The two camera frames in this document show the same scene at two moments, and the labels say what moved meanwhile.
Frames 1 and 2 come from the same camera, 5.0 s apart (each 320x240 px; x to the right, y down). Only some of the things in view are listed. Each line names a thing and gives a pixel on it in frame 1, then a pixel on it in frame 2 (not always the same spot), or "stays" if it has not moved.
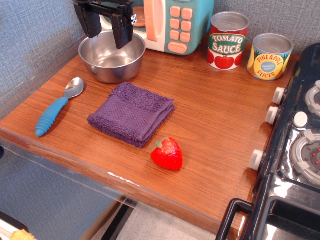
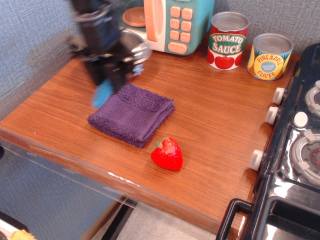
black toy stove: (286, 202) stays
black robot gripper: (121, 17) -> (100, 39)
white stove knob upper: (278, 95) stays
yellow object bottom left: (21, 235) stays
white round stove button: (300, 119) stays
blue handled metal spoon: (73, 88) -> (103, 92)
